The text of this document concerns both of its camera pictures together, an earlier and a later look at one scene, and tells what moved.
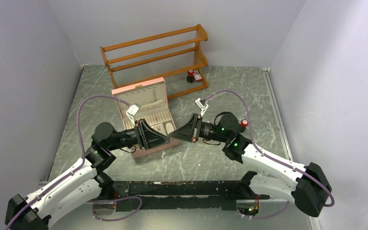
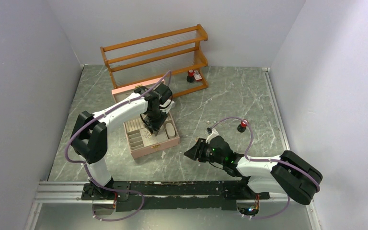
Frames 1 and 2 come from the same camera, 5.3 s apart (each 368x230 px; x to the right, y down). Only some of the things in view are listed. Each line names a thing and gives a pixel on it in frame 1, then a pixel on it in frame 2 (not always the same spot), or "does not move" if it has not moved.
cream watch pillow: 169,128 does not move
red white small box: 197,75 does not move
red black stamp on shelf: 190,77 does not move
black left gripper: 147,137 → 155,126
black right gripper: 190,131 → 196,152
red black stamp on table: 244,123 does not move
